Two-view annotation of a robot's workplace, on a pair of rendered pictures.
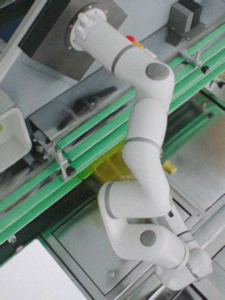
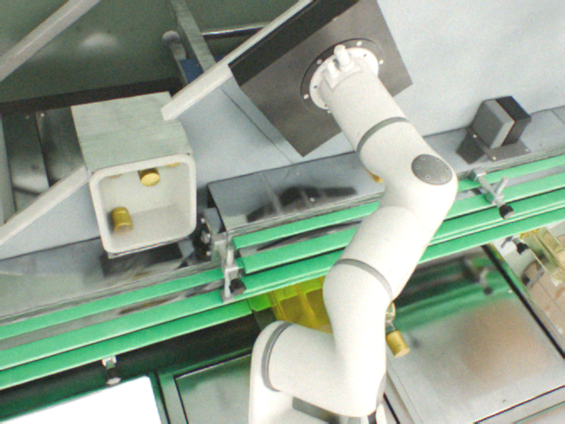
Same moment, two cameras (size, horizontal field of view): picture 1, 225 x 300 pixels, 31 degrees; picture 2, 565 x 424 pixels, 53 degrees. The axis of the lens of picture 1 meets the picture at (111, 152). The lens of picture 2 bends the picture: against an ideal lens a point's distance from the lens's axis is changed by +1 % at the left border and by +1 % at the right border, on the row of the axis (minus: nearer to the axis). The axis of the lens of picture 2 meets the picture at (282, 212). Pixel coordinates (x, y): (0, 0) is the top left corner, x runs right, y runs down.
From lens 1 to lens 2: 20 cm
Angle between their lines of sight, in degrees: 10
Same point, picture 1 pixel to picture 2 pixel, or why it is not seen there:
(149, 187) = (348, 353)
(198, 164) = (445, 358)
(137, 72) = (398, 161)
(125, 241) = not seen: outside the picture
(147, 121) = (387, 241)
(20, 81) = (213, 122)
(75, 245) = (203, 411)
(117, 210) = (279, 375)
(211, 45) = (527, 181)
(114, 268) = not seen: outside the picture
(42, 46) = (263, 76)
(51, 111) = (246, 188)
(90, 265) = not seen: outside the picture
